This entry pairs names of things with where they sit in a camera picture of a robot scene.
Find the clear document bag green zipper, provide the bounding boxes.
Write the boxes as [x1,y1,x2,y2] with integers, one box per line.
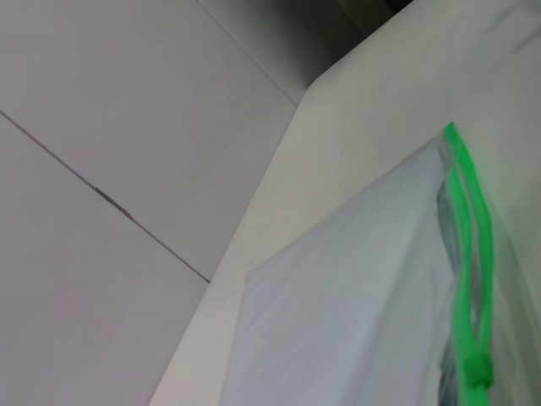
[217,121,541,406]

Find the green zipper slider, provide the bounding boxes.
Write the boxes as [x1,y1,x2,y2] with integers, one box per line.
[462,353,496,388]

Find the white paper sheets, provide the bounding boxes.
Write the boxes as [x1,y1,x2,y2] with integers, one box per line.
[219,145,460,406]

